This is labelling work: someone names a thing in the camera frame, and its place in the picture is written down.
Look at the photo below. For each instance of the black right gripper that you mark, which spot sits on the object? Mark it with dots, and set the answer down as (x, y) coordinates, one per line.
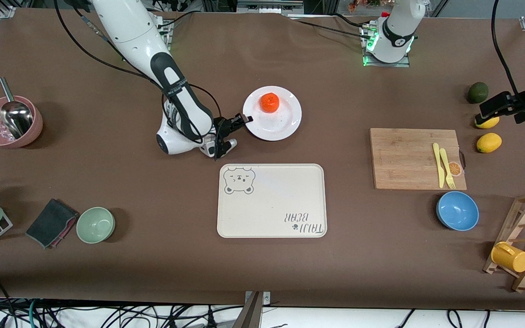
(223, 125)

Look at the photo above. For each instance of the orange toy fruit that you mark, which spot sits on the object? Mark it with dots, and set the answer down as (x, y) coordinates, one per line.
(270, 103)

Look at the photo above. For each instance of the white round plate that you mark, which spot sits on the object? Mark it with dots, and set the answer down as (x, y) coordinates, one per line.
(280, 123)

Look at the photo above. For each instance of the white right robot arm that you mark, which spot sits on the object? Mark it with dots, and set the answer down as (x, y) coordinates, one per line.
(126, 27)

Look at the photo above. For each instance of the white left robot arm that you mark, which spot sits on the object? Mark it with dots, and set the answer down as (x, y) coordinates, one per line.
(397, 27)

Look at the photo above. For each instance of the yellow lemon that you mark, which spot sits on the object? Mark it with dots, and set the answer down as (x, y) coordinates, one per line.
(489, 142)
(488, 123)

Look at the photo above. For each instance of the dark green avocado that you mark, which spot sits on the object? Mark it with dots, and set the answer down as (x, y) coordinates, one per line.
(477, 92)

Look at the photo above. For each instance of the orange slice toy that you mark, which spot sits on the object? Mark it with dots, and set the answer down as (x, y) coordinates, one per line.
(455, 169)

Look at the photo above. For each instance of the cream bear print tray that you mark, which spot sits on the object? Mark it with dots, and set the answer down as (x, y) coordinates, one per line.
(271, 200)

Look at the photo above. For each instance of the yellow plastic fork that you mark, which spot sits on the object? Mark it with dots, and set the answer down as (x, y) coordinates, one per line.
(447, 168)

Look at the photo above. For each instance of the yellow plastic knife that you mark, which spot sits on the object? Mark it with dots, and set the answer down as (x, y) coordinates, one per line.
(438, 164)

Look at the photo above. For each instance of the wooden cup rack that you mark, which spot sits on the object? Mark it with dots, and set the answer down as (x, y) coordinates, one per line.
(524, 218)

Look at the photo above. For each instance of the blue bowl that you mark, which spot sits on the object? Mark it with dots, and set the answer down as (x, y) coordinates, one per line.
(457, 211)

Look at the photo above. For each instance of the grey metal box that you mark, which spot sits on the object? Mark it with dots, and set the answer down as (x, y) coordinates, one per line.
(269, 5)

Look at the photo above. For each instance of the wooden cutting board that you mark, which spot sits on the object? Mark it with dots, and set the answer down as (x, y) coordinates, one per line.
(404, 159)

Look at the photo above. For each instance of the yellow mug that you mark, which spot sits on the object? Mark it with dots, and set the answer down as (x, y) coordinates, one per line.
(511, 258)

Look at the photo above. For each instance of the pale green bowl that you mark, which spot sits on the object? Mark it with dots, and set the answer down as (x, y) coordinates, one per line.
(95, 225)

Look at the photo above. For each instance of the dark grey folded cloth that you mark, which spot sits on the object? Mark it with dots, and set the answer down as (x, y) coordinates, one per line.
(50, 223)

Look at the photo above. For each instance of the metal scoop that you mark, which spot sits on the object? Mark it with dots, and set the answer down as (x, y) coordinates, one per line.
(16, 118)

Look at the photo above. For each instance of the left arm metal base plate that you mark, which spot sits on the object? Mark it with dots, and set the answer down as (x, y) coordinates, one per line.
(388, 64)

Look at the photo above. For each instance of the metal table edge bracket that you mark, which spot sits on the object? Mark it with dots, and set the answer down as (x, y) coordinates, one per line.
(266, 298)

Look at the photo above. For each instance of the dark camera mount post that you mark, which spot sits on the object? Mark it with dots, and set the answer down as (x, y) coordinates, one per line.
(249, 316)

